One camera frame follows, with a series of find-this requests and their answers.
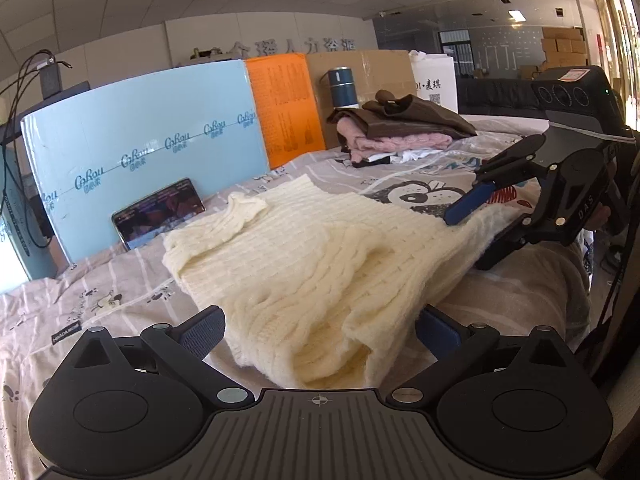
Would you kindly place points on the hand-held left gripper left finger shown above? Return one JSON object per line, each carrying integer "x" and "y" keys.
{"x": 205, "y": 334}

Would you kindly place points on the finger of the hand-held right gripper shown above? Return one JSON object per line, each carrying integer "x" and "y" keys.
{"x": 510, "y": 242}
{"x": 467, "y": 205}

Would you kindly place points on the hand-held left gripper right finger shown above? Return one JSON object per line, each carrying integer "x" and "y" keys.
{"x": 442, "y": 335}

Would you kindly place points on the cream knit sweater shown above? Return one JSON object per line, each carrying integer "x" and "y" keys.
{"x": 310, "y": 270}

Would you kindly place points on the white garment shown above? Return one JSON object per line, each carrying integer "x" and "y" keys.
{"x": 417, "y": 155}

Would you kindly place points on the pink knit sweater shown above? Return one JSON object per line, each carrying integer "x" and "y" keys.
{"x": 395, "y": 144}

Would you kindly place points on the brown garment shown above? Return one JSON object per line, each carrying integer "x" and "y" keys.
{"x": 410, "y": 115}

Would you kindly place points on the printed cartoon blanket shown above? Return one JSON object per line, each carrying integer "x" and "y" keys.
{"x": 110, "y": 285}

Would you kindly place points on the black garment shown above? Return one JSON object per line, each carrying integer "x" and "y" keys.
{"x": 370, "y": 157}

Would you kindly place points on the black leather sofa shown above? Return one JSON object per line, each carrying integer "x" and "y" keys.
{"x": 500, "y": 97}

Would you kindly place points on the white paper bag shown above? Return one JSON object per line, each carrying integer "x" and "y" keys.
{"x": 437, "y": 82}

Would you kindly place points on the stack of cardboard boxes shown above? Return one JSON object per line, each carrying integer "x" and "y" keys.
{"x": 560, "y": 50}

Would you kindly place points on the black smartphone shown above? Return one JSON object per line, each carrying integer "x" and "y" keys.
{"x": 160, "y": 210}

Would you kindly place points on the brown cardboard panel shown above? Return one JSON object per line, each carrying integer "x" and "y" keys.
{"x": 380, "y": 72}

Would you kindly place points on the dark blue vacuum bottle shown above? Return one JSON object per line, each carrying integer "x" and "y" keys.
{"x": 342, "y": 90}

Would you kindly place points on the ceiling light panel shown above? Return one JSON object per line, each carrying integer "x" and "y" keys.
{"x": 516, "y": 15}

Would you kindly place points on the orange printed cardboard panel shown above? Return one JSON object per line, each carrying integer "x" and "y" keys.
{"x": 285, "y": 105}

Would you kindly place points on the light blue cardboard box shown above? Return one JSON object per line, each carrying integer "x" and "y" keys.
{"x": 140, "y": 120}

